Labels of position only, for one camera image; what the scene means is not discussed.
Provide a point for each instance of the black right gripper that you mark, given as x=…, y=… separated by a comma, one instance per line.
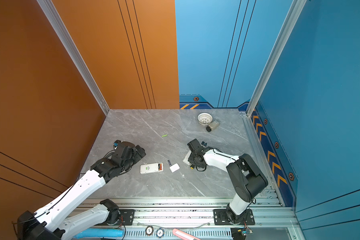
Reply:
x=190, y=159

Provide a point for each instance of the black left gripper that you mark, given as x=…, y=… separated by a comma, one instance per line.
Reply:
x=138, y=156

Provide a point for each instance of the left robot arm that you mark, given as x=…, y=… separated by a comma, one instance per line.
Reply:
x=52, y=221

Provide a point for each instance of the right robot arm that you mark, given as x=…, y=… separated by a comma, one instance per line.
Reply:
x=246, y=177

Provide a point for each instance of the glass jar with black lid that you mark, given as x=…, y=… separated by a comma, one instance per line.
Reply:
x=212, y=126

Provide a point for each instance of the patterned white ceramic bowl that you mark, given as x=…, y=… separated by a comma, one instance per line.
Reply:
x=205, y=118

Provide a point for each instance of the small green circuit board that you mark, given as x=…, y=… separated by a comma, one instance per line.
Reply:
x=240, y=233

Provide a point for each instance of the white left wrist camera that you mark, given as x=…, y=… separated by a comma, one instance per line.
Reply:
x=117, y=143

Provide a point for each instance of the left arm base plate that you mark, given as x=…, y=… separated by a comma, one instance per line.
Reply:
x=125, y=218

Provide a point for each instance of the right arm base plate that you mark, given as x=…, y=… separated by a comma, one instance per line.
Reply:
x=228, y=217

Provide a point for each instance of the blue plastic handle tool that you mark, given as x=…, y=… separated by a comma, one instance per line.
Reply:
x=100, y=233

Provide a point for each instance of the aluminium corner post left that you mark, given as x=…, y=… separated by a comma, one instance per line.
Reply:
x=64, y=36

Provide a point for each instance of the aluminium corner post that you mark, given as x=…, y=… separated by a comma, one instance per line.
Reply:
x=64, y=36
x=282, y=38

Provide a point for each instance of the aluminium corner post right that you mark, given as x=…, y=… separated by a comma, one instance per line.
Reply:
x=282, y=38

